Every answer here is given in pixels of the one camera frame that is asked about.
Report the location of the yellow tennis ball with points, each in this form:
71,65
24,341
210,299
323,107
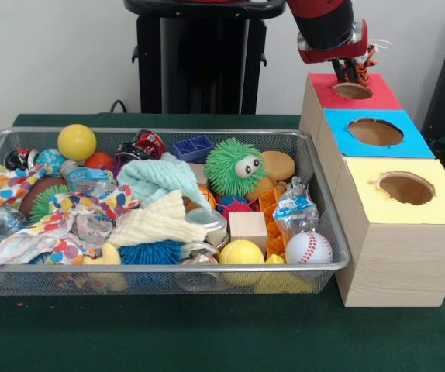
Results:
242,253

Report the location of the wooden box with three holes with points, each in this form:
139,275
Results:
401,263

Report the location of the green spiky toy with eyes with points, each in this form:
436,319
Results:
222,166

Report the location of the white baseball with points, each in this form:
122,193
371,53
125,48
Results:
308,248

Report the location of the blue spiky ball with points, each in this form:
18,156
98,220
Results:
149,253

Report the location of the tan round disc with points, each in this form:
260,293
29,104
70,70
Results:
280,164

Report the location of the cream cloth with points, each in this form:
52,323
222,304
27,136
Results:
156,228

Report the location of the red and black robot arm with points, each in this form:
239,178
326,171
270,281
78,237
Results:
323,27

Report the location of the shallow silver mesh bin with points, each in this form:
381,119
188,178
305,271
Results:
149,279

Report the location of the blue plastic compartment tray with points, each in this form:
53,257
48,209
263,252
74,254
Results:
191,148

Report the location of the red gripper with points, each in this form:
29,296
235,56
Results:
335,53

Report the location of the orange striped tiger plush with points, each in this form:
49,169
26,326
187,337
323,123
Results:
366,66

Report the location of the smooth yellow ball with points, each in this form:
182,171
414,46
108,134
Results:
76,142

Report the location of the mint green cloth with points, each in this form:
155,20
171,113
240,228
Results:
152,178

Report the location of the polka dot cloth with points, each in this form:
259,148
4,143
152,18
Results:
63,224

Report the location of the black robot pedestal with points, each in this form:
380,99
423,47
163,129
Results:
207,58

